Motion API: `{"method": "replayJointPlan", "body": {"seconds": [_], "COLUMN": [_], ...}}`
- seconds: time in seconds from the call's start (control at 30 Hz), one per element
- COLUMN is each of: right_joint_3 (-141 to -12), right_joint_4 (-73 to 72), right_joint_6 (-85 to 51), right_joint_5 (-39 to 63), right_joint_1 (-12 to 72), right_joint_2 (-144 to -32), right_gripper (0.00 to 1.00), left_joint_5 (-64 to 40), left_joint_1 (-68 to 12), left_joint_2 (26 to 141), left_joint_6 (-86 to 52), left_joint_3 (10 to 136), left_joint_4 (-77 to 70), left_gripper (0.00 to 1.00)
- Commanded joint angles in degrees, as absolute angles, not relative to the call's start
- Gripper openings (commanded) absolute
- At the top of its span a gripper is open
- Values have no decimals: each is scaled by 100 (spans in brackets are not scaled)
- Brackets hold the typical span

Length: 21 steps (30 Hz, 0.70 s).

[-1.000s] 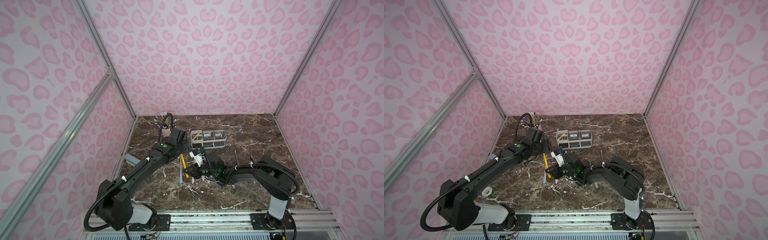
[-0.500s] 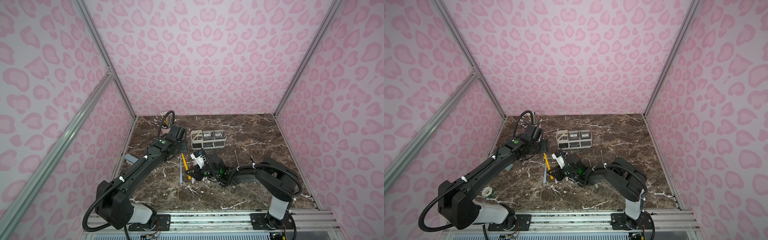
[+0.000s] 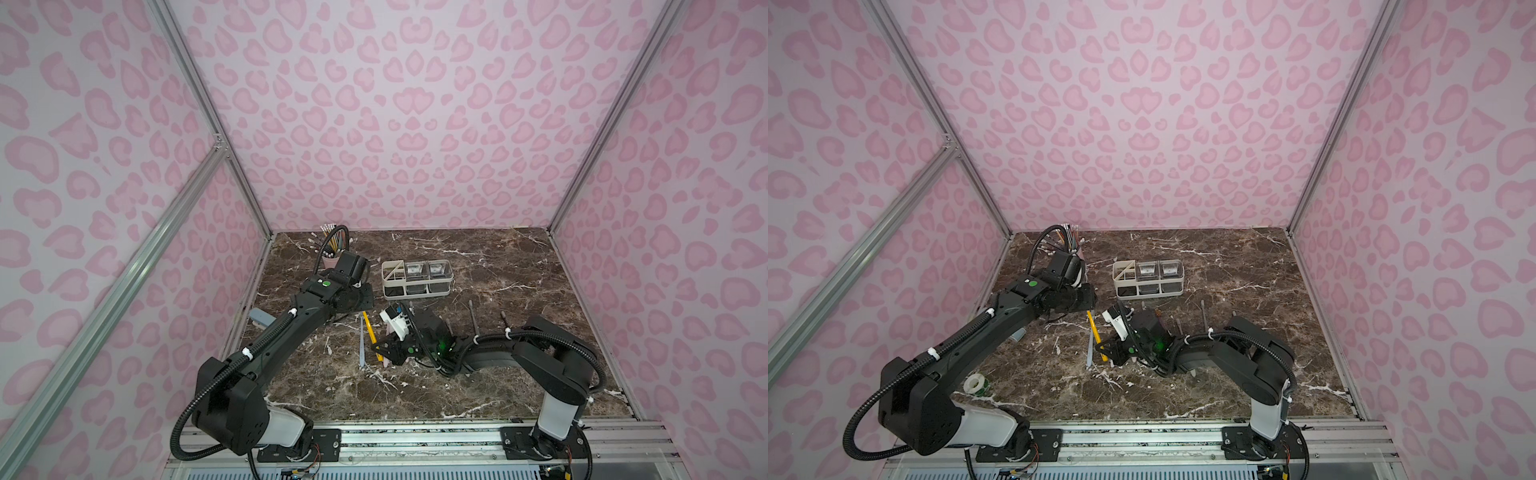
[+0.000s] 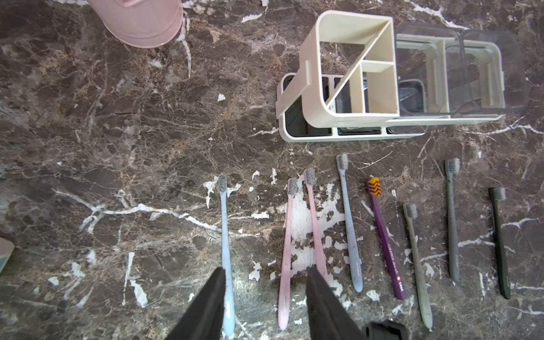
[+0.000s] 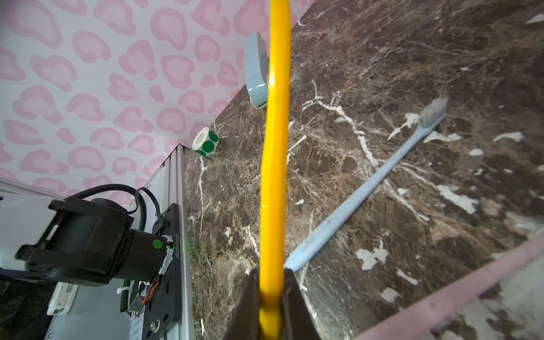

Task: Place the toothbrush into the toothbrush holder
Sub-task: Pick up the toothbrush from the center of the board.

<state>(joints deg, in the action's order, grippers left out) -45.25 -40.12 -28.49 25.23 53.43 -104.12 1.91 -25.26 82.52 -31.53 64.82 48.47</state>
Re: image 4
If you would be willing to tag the grey blue box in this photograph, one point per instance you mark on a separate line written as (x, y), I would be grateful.
(6, 249)

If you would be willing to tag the black toothbrush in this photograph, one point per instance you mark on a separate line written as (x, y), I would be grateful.
(498, 194)

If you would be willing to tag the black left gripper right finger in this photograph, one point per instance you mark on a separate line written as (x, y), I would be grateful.
(327, 317)

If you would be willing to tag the grey blue toothbrush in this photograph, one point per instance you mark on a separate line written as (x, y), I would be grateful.
(353, 253)

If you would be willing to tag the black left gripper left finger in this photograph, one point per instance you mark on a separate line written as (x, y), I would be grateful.
(204, 317)

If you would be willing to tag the pale pink toothbrush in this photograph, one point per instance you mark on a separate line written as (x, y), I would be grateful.
(284, 290)

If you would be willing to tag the light blue toothbrush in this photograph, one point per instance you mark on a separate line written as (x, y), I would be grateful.
(229, 301)

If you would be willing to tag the dark grey toothbrush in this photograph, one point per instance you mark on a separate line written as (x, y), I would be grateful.
(452, 168)

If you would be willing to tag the olive grey toothbrush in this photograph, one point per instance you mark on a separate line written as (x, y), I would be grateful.
(421, 288)

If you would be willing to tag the pink pencil cup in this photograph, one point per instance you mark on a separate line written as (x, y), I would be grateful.
(141, 23)

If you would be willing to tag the cream toothbrush holder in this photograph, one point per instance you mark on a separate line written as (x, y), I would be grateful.
(360, 77)

